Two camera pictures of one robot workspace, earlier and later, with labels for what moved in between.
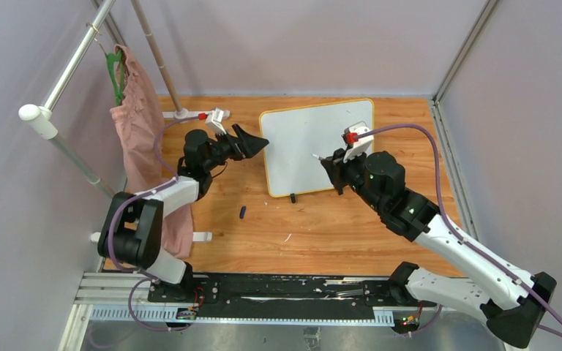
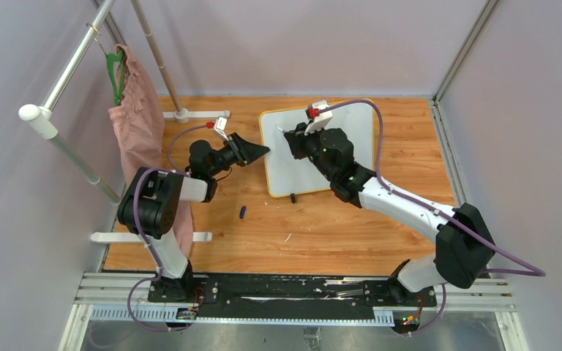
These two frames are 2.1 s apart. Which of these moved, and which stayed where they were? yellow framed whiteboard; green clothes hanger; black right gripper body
Moved: black right gripper body
Stayed: yellow framed whiteboard; green clothes hanger
